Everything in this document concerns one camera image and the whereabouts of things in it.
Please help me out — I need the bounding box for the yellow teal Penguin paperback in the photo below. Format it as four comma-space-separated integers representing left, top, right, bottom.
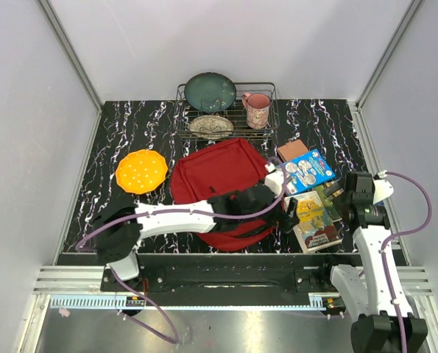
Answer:
283, 191, 342, 254

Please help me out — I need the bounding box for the red backpack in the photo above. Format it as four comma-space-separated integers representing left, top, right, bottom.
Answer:
170, 138, 274, 252

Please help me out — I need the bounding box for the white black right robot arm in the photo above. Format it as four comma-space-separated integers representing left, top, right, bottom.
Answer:
317, 172, 428, 352

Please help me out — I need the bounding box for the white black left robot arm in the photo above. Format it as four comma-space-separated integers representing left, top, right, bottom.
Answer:
85, 182, 300, 291

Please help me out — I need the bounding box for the green landscape cover book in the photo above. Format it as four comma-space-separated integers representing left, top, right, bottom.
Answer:
313, 180, 343, 222

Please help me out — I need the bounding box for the blue treehouse comic book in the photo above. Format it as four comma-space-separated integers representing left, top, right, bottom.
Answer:
282, 149, 336, 196

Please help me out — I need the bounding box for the pink leather wallet notebook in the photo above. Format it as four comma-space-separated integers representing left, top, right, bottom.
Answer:
277, 140, 308, 162

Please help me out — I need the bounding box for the beige patterned small plate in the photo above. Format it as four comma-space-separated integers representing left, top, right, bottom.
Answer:
189, 115, 234, 140

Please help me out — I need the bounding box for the pink patterned mug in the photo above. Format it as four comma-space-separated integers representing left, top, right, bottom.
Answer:
241, 93, 271, 129

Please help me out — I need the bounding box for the orange dotted plate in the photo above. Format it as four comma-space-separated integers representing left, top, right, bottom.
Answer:
115, 149, 168, 195

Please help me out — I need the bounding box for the dark teal plate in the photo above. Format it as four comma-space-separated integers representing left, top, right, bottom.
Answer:
184, 72, 236, 113

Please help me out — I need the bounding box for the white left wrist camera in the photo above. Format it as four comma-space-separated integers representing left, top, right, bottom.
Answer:
264, 157, 288, 196

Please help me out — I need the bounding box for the black wire dish rack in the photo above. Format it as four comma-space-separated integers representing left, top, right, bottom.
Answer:
173, 82, 280, 140

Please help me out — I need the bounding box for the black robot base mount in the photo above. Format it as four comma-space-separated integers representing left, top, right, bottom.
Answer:
99, 253, 356, 308

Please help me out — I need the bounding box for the aluminium frame rail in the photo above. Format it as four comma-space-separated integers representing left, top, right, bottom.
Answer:
36, 0, 103, 111

